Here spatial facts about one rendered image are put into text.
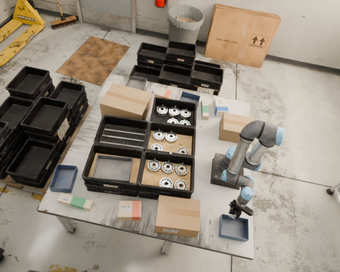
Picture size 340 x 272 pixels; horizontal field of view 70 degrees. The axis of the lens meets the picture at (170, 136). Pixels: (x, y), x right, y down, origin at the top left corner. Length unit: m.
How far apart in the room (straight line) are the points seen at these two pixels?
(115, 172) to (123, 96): 0.76
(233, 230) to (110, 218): 0.91
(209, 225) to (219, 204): 0.20
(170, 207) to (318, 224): 1.93
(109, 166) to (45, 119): 1.12
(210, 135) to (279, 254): 1.38
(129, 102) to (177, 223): 1.14
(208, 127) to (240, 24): 2.38
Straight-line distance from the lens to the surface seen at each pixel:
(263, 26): 4.49
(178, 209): 1.79
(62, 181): 2.11
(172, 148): 2.05
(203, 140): 2.33
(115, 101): 2.28
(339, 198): 3.39
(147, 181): 1.88
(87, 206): 1.92
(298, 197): 3.29
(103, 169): 1.94
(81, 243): 2.64
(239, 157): 1.66
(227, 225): 1.99
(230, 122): 2.33
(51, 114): 2.85
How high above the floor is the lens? 2.52
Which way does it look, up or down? 53 degrees down
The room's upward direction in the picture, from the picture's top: 10 degrees clockwise
